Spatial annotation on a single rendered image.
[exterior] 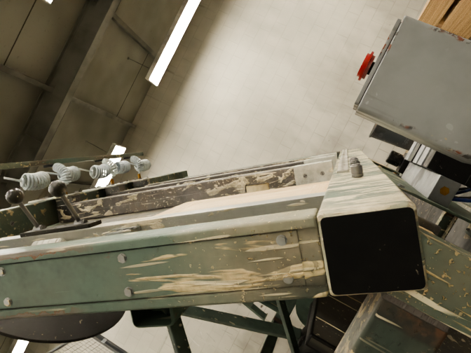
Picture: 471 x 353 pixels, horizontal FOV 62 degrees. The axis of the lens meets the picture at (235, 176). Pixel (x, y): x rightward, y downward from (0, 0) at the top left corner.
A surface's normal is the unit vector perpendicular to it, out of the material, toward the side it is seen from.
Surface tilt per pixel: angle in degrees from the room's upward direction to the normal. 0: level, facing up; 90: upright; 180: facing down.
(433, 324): 90
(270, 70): 90
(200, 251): 90
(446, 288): 90
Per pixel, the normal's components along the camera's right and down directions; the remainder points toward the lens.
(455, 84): -0.27, 0.10
